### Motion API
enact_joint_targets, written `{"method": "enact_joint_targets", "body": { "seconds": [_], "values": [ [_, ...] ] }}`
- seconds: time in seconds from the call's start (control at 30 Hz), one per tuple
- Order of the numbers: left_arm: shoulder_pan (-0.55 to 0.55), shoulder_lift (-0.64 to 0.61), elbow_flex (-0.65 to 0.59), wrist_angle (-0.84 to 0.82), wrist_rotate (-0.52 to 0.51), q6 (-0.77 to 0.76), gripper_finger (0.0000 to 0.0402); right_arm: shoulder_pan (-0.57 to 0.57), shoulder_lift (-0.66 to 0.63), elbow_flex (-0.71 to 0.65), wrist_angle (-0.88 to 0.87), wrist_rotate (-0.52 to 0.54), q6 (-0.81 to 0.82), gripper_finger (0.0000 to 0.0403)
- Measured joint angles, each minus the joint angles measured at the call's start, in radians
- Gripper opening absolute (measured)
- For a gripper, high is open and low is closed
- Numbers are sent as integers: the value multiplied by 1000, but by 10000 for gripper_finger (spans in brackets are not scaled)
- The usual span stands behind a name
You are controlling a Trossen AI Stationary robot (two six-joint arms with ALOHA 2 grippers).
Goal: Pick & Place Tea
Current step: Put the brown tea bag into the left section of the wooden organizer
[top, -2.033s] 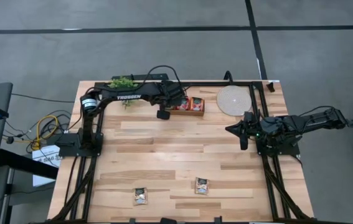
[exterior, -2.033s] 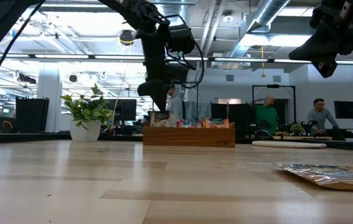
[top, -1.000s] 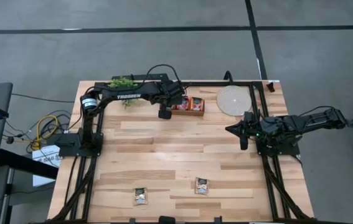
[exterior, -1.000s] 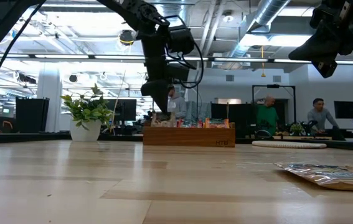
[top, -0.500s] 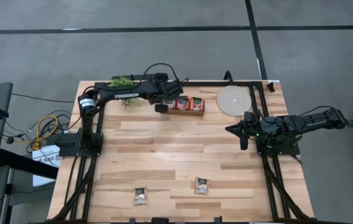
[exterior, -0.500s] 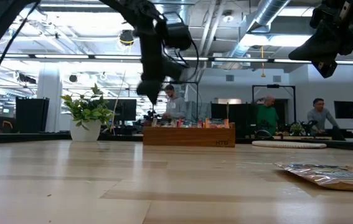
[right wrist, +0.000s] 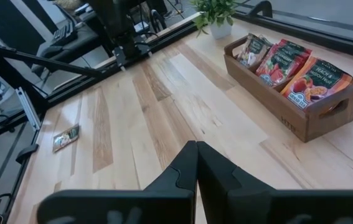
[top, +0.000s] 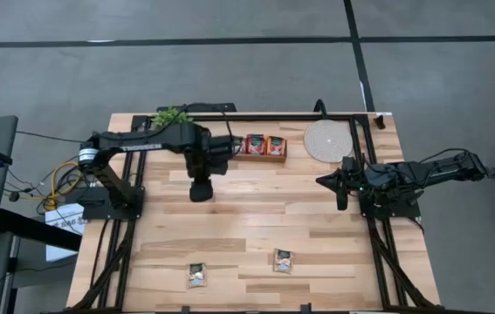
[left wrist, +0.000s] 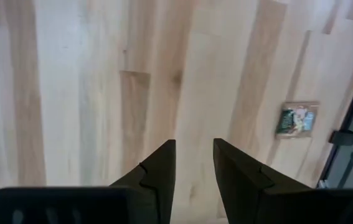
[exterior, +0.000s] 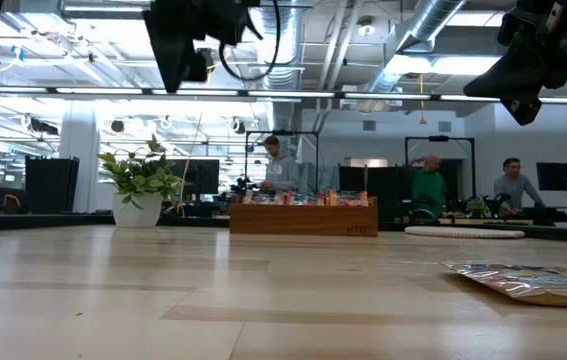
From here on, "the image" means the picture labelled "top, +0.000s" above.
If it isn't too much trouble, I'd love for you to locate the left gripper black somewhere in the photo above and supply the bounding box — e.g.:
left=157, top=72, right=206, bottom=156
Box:
left=183, top=132, right=237, bottom=181

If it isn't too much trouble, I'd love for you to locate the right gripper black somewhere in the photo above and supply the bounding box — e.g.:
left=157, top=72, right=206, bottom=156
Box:
left=315, top=155, right=380, bottom=212

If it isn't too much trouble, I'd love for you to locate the red tea packet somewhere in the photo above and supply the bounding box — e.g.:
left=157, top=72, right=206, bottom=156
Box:
left=245, top=133, right=267, bottom=156

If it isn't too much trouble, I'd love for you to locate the orange tea packet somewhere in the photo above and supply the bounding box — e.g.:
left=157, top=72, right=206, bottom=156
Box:
left=266, top=135, right=286, bottom=157

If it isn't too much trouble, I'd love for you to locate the wooden tea organizer box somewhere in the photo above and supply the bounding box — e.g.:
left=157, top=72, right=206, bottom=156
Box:
left=229, top=135, right=288, bottom=164

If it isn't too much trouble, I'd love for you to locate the round woven placemat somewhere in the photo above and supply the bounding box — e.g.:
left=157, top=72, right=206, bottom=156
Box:
left=302, top=119, right=356, bottom=164

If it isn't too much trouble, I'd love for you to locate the black power strip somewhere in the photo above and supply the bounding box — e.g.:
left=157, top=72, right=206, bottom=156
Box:
left=156, top=102, right=237, bottom=113

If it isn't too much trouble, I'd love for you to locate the green plant in white pot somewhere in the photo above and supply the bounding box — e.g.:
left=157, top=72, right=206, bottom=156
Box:
left=151, top=106, right=194, bottom=130

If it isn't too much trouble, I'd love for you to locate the white paper sheet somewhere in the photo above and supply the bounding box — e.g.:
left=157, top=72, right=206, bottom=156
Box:
left=45, top=201, right=87, bottom=263

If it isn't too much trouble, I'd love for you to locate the black desk crossbar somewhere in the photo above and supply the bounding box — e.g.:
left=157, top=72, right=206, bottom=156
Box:
left=0, top=208, right=83, bottom=253

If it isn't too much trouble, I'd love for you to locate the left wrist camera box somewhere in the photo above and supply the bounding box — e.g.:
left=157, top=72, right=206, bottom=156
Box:
left=189, top=177, right=215, bottom=203

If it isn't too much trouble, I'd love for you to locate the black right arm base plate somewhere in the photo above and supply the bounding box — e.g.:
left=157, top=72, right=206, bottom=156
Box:
left=357, top=182, right=423, bottom=220

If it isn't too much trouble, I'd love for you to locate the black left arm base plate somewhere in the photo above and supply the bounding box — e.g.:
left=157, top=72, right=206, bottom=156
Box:
left=76, top=186, right=147, bottom=222

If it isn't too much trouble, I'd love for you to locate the thin black cable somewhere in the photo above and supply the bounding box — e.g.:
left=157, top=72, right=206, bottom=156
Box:
left=14, top=129, right=95, bottom=145

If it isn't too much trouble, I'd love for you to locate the yellow cable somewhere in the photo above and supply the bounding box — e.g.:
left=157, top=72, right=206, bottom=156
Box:
left=44, top=160, right=83, bottom=211

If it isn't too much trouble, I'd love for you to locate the black cable bundle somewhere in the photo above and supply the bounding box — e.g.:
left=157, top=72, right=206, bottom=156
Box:
left=4, top=147, right=100, bottom=215

